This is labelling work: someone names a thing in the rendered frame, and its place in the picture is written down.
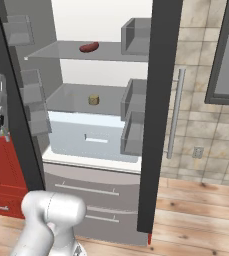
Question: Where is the glass fridge shelf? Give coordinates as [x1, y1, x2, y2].
[45, 82, 129, 117]
[23, 40, 151, 63]

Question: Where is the red-brown sausage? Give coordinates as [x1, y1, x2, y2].
[78, 41, 100, 54]

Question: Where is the grey fridge body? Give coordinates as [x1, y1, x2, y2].
[5, 0, 154, 248]

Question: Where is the grey door bin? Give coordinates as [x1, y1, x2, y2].
[120, 17, 152, 56]
[19, 68, 47, 105]
[27, 102, 53, 136]
[120, 78, 148, 122]
[120, 110, 146, 157]
[2, 14, 36, 47]

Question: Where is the white crisper drawer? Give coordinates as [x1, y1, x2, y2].
[48, 110, 142, 165]

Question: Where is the grey freezer drawer front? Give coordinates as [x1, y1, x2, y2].
[42, 162, 142, 212]
[73, 205, 150, 248]

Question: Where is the red cabinet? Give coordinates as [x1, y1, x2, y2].
[0, 132, 29, 220]

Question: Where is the dark framed window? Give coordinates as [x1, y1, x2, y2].
[204, 0, 229, 107]

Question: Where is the dark fridge door with handle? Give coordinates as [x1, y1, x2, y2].
[136, 0, 184, 246]

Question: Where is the silver fridge door handle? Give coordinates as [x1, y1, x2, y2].
[166, 67, 187, 160]

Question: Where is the silver freezer drawer handle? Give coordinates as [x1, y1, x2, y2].
[84, 213, 121, 224]
[54, 181, 121, 197]

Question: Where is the grey wall outlet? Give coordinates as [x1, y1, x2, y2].
[192, 146, 205, 159]

